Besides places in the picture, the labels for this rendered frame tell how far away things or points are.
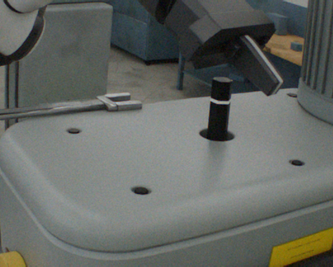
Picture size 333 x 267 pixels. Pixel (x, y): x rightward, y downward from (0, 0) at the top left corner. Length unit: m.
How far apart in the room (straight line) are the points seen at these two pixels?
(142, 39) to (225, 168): 7.56
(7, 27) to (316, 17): 0.41
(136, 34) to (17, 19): 7.43
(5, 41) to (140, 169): 0.37
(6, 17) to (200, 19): 0.35
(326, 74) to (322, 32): 0.05
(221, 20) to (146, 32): 7.45
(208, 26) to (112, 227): 0.21
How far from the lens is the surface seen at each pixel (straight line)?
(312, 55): 0.78
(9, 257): 0.63
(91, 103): 0.72
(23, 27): 0.88
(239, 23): 0.62
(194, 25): 0.60
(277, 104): 0.80
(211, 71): 7.29
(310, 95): 0.78
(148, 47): 8.08
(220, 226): 0.55
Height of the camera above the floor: 2.13
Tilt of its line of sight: 21 degrees down
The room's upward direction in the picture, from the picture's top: 5 degrees clockwise
